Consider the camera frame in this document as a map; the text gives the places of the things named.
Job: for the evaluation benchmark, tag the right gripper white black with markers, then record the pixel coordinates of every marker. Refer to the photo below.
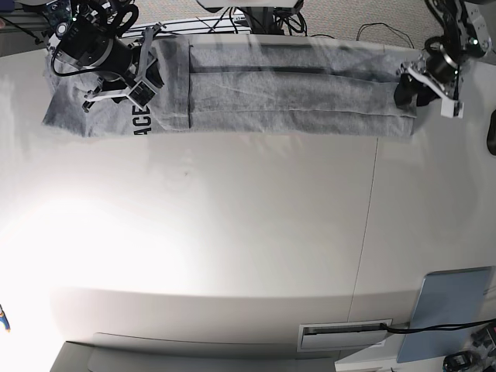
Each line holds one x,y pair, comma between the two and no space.
125,71

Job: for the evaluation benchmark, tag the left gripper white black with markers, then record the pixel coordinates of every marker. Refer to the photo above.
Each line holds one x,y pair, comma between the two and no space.
436,77

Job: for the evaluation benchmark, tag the grey T-shirt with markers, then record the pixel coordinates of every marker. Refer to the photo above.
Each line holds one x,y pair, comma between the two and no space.
247,87

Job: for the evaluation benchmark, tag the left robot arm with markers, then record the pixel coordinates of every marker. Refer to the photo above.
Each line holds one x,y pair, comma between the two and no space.
465,37

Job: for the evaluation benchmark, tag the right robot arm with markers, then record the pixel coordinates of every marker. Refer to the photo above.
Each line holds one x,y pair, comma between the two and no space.
115,17

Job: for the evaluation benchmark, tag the black object right edge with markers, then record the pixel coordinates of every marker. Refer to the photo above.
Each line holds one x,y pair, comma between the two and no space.
491,135

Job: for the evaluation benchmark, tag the blue grey tablet pad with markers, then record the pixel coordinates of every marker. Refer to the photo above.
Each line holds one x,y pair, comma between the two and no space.
446,297

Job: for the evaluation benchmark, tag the colourful tool at edge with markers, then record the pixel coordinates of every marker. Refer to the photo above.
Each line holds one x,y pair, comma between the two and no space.
4,320

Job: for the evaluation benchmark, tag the black device bottom right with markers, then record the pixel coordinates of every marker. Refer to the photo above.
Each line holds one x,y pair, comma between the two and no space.
462,361

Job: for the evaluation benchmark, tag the central camera mount stand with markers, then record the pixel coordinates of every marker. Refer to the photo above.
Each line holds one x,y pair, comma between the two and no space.
265,17

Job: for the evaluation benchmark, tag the white cable slot tray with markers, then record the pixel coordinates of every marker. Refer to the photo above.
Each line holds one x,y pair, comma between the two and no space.
324,337

